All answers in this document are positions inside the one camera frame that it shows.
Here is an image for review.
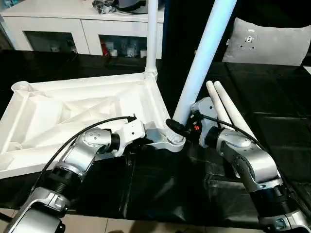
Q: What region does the white plastic table leg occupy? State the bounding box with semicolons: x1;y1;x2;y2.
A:
213;81;254;139
167;0;238;144
206;81;234;126
143;0;159;80

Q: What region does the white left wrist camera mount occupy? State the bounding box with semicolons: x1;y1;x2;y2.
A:
110;120;147;157

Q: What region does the black metal bench leg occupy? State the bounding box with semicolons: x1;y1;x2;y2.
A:
0;212;15;223

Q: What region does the round grey appliance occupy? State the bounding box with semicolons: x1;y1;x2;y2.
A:
116;0;150;14

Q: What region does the white plastic table top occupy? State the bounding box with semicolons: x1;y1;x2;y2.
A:
0;72;187;180

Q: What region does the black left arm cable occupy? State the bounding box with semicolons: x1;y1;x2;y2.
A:
31;116;138;195

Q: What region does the white cabinet with glass doors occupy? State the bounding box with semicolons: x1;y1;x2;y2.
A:
0;0;166;59

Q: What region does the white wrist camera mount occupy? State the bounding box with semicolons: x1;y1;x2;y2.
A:
110;120;147;157
190;97;220;126

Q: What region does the grey cushion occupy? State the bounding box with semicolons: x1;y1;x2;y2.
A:
222;18;311;66

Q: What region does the black work mat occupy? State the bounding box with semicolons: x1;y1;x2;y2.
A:
0;50;311;229

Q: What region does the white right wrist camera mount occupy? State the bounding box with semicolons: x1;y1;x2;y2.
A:
190;97;220;126

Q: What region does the tall black cabinet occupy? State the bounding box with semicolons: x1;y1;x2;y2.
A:
161;0;241;64

